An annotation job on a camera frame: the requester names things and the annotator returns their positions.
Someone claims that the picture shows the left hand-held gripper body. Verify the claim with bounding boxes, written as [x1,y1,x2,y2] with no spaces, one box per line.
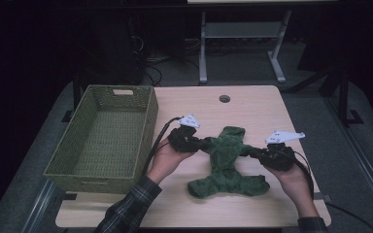
[167,114,206,153]

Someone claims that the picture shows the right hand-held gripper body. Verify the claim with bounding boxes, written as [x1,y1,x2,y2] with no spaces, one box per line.
[255,130,306,173]

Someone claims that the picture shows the green fleece garment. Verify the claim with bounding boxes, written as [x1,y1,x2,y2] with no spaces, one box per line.
[186,125,271,200]

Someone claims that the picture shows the person's left hand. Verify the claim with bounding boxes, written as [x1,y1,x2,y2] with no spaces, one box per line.
[146,137,196,185]

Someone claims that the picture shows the person's right hand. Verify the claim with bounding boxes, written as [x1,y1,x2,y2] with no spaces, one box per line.
[264,160,311,199]

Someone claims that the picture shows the grey tape piece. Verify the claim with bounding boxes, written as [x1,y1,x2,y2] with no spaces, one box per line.
[314,192,332,202]

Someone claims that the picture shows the green woven basket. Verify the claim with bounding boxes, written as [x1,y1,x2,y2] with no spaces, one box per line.
[43,84,159,195]

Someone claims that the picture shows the black metal stand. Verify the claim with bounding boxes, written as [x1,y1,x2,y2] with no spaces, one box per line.
[336,67,364,127]

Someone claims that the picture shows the dark computer tower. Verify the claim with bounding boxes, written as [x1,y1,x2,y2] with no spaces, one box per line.
[77,13,145,86]

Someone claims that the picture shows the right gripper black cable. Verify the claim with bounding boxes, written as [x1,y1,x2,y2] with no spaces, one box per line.
[285,149,316,200]

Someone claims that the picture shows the tangle of floor cables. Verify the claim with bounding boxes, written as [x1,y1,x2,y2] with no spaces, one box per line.
[144,54,171,86]

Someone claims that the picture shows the metal floor rail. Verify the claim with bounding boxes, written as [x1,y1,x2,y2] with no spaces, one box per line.
[22,179,56,233]
[326,96,373,224]

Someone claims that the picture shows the thin black floor cable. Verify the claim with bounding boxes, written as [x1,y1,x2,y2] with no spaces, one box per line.
[324,202,373,233]

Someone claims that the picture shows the white metal desk frame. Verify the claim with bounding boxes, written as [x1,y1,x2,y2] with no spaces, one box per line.
[198,9,292,85]

